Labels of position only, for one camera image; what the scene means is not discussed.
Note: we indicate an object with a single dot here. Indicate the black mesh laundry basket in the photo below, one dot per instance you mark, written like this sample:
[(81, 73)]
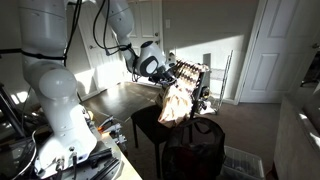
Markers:
[(193, 156)]

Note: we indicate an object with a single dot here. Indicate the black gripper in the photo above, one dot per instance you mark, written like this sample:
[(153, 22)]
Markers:
[(162, 76)]

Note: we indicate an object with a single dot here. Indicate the peach shirt with red print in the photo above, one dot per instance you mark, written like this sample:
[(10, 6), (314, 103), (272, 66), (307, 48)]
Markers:
[(175, 106)]

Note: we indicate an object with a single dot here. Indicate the white panel door with lever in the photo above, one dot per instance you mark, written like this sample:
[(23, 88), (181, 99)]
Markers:
[(101, 71)]

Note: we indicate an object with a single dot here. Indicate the grey orange table clamp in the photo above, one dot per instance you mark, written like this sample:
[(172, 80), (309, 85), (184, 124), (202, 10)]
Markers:
[(113, 128)]

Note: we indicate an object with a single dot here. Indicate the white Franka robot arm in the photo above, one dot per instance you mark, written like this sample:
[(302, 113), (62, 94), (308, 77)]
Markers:
[(63, 110)]

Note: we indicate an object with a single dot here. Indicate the black camera stand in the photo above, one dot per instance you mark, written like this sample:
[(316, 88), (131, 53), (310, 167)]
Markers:
[(10, 113)]

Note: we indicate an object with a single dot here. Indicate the black metal rail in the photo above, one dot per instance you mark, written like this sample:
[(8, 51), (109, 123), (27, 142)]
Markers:
[(101, 156)]

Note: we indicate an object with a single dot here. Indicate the silver deadbolt lock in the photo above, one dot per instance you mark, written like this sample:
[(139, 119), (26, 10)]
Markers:
[(156, 34)]

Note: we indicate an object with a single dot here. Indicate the silver round door knob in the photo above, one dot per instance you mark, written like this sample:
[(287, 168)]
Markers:
[(158, 41)]

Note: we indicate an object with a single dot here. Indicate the white panel door with deadbolt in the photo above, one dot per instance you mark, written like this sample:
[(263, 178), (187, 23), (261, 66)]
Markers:
[(148, 20)]

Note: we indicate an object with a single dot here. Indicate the white light switch plate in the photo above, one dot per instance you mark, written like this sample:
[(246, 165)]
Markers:
[(167, 23)]

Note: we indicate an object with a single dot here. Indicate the wide white panel door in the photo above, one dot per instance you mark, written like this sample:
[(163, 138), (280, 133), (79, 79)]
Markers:
[(276, 60)]

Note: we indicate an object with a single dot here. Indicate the grey upholstered furniture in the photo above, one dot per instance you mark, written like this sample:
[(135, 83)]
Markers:
[(295, 146)]

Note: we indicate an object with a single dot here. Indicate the clear plastic storage bin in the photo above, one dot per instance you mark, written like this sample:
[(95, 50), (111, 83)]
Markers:
[(243, 163)]

